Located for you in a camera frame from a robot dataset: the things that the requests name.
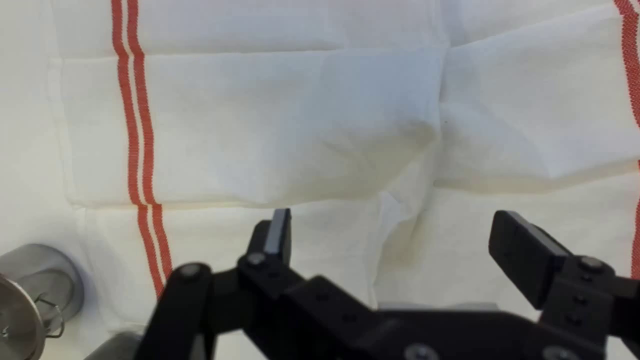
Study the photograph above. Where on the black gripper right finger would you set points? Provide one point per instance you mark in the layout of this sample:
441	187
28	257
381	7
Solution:
532	261

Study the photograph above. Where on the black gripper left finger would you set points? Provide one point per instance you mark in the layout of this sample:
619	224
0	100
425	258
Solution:
281	232

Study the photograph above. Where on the white towel with red stripes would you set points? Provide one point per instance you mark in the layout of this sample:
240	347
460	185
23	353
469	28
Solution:
301	120

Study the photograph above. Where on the small metal cup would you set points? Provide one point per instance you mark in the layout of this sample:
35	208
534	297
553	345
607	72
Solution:
46	272

